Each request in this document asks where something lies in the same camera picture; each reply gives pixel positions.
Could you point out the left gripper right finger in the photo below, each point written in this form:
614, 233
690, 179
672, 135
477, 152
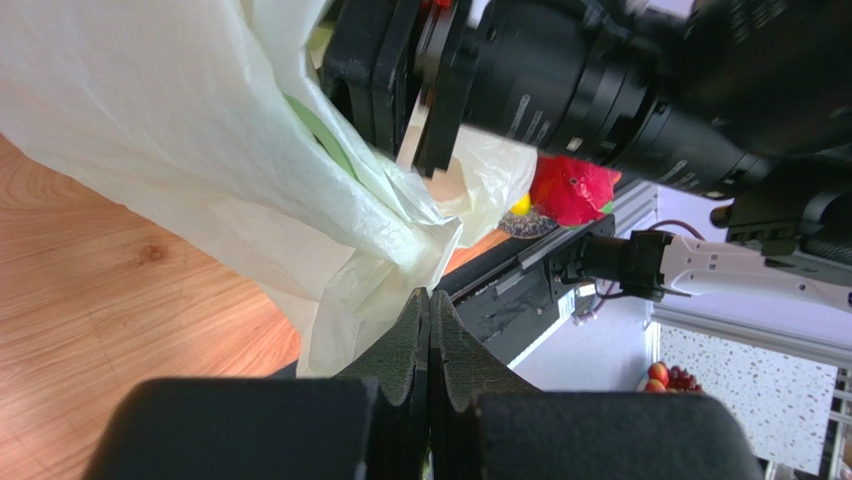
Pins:
489, 423

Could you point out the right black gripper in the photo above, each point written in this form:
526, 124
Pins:
387, 58

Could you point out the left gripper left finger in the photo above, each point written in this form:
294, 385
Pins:
361, 423

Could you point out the translucent yellow plastic bag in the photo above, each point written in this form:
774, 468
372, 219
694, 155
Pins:
206, 117

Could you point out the pink dragon fruit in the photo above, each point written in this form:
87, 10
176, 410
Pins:
572, 192

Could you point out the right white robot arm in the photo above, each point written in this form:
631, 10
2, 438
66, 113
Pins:
746, 102

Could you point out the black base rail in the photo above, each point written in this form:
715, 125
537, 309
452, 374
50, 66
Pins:
510, 298

